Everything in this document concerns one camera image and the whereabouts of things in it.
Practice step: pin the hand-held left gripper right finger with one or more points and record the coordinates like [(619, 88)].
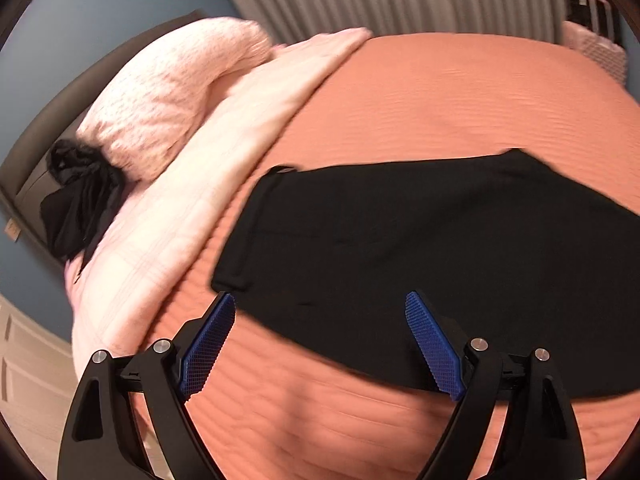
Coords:
[(432, 350)]

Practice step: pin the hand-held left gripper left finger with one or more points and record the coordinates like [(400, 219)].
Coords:
[(210, 345)]

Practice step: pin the black pants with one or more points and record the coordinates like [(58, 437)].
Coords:
[(400, 240)]

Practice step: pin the light pink blanket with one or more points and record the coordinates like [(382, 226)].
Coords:
[(200, 195)]

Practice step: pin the white panelled door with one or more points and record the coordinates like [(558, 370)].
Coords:
[(30, 360)]

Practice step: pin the black crumpled garment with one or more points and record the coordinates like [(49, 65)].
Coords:
[(75, 210)]

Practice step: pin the orange quilted bedspread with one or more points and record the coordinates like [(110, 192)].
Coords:
[(425, 100)]

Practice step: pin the pink fuzzy pillow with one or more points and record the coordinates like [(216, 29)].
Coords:
[(165, 85)]

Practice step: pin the dark brown headboard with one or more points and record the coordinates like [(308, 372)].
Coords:
[(60, 105)]

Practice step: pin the pink suitcase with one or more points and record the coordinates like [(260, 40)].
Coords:
[(600, 52)]

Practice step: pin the wall outlet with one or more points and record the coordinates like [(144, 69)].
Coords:
[(12, 229)]

